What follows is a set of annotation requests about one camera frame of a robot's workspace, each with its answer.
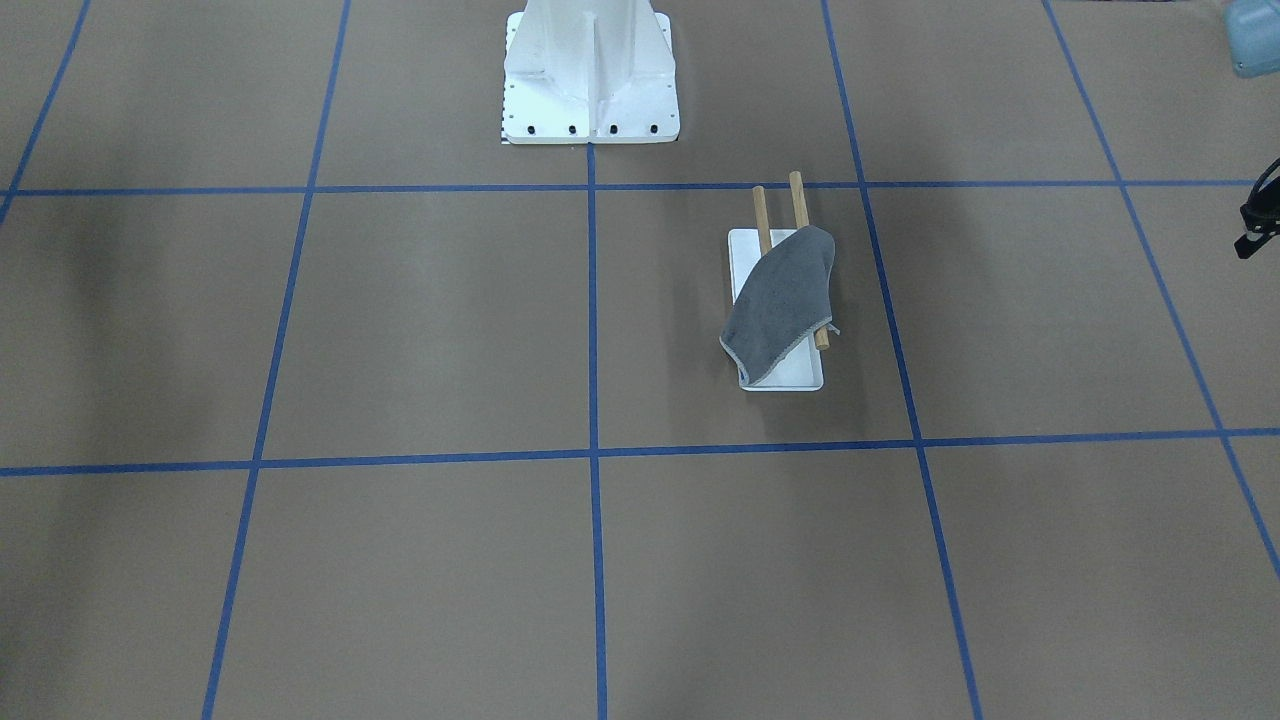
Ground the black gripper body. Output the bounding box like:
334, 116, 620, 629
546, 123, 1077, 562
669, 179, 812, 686
1234, 158, 1279, 260

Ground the grey towel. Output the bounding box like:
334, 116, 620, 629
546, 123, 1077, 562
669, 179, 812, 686
719, 225, 836, 386

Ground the white towel rack base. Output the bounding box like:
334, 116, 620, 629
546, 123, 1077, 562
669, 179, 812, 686
726, 228, 824, 392

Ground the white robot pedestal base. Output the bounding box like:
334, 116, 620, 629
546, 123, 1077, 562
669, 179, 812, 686
500, 1, 681, 145

